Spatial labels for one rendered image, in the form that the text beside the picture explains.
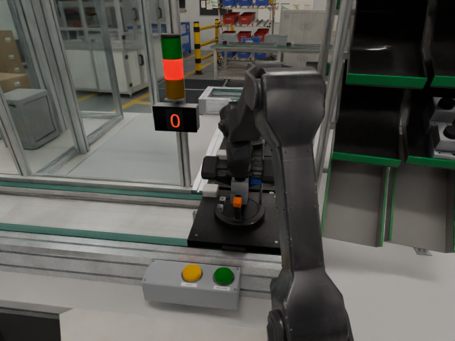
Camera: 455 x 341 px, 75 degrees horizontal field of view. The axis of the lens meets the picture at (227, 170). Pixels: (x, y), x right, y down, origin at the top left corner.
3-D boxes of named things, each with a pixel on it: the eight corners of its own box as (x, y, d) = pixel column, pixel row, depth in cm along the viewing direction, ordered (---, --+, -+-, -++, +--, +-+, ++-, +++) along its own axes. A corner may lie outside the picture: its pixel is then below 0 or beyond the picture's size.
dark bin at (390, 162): (397, 168, 61) (410, 144, 55) (330, 160, 65) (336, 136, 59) (392, 82, 77) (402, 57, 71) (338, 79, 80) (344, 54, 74)
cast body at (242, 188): (246, 205, 78) (248, 182, 74) (229, 203, 78) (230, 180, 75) (248, 187, 85) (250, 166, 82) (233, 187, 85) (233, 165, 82)
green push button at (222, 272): (231, 288, 64) (231, 281, 63) (212, 286, 64) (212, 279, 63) (233, 273, 67) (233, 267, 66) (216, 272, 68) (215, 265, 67)
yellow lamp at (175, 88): (182, 99, 79) (181, 80, 77) (164, 99, 80) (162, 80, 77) (187, 95, 83) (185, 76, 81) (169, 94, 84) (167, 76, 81)
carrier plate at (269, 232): (284, 254, 72) (284, 247, 71) (187, 245, 75) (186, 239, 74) (281, 199, 93) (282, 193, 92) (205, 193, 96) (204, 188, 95)
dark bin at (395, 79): (422, 90, 54) (440, 52, 48) (344, 84, 57) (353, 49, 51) (411, 12, 69) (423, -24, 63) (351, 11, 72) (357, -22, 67)
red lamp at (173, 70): (181, 80, 77) (179, 60, 74) (162, 80, 77) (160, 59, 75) (185, 76, 81) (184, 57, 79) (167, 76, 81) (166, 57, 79)
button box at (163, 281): (237, 311, 65) (237, 291, 62) (143, 300, 67) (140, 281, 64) (240, 285, 71) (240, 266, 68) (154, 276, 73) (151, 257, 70)
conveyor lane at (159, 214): (281, 280, 77) (284, 251, 72) (-15, 250, 86) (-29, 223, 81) (278, 213, 102) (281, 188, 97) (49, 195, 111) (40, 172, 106)
